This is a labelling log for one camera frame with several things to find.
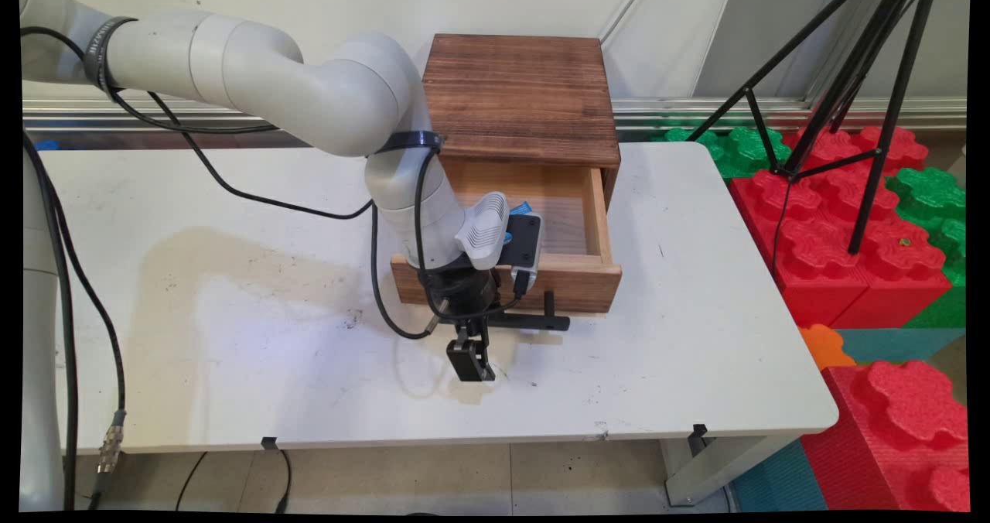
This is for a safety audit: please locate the aluminium wall rail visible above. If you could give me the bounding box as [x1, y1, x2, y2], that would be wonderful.
[22, 99, 968, 131]

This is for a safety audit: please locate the orange foam block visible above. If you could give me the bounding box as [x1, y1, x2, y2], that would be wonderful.
[799, 324, 858, 371]

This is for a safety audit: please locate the black camera cable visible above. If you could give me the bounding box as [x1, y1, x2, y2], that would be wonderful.
[414, 148, 534, 324]

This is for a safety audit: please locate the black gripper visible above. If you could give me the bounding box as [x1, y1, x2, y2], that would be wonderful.
[420, 268, 504, 383]

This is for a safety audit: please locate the white ribbed camera mount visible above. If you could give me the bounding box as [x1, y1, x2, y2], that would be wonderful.
[455, 192, 511, 270]

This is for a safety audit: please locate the thin black tripod cable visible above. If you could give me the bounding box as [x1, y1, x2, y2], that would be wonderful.
[772, 179, 791, 276]

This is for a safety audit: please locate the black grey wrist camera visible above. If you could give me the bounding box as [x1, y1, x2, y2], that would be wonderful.
[503, 212, 545, 298]

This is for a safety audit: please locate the thick cable with metal connector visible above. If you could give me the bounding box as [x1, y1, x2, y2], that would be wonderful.
[23, 132, 128, 511]

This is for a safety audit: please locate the white table leg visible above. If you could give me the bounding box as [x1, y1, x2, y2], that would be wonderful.
[661, 430, 801, 507]

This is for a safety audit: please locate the green foam block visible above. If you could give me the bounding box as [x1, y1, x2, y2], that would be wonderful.
[654, 126, 791, 179]
[886, 167, 968, 329]

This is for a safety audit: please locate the small blue object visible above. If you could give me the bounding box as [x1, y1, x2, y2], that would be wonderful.
[503, 200, 533, 245]

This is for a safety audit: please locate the wooden drawer with black handle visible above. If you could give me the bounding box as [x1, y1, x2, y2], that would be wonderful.
[391, 158, 623, 332]

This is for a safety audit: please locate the teal foam block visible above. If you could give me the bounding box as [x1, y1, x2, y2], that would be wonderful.
[835, 328, 966, 365]
[731, 439, 828, 512]

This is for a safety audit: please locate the black camera tripod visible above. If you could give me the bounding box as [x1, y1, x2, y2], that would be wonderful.
[687, 0, 941, 255]

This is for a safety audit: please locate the black floor cable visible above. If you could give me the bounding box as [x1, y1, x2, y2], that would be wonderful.
[176, 450, 292, 512]

